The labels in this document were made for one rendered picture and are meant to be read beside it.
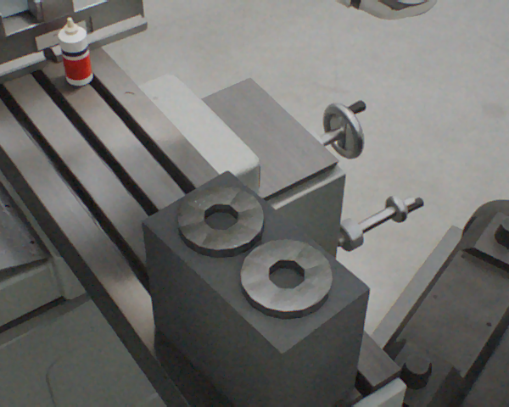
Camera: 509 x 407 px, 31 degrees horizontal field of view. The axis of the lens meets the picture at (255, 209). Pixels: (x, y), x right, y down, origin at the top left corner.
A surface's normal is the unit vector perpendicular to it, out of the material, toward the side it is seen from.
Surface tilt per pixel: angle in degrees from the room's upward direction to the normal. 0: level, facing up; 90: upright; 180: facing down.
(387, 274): 0
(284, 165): 0
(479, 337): 0
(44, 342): 90
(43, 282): 90
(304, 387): 90
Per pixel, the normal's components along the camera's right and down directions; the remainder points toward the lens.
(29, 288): 0.57, 0.61
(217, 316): -0.75, 0.48
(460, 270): 0.01, -0.68
